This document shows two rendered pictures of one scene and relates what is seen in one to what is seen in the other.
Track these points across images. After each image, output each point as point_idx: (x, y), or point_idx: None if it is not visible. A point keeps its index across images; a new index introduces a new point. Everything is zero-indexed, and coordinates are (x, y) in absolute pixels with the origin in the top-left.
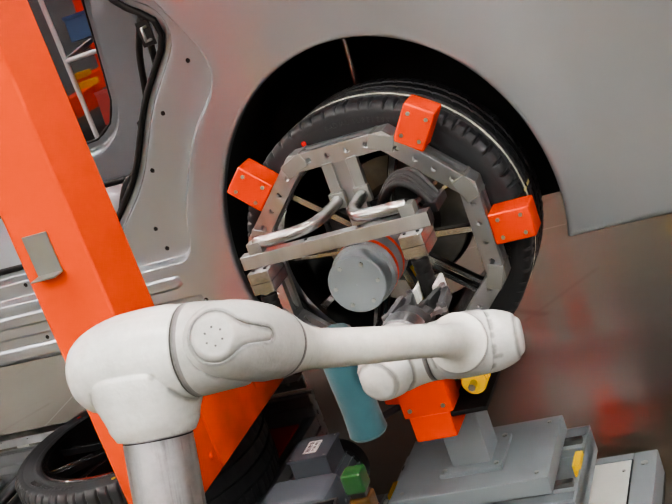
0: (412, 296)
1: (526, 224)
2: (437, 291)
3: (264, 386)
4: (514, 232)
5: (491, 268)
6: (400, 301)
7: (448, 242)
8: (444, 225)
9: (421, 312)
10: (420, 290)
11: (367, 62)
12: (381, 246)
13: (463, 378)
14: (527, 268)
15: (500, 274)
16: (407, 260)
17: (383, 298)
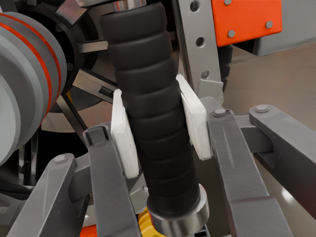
0: (117, 156)
1: (272, 11)
2: (240, 131)
3: None
4: (250, 25)
5: (204, 86)
6: (62, 187)
7: (106, 70)
8: (103, 51)
9: None
10: (130, 127)
11: None
12: (8, 30)
13: (143, 234)
14: (223, 91)
15: (216, 96)
16: (65, 76)
17: (12, 147)
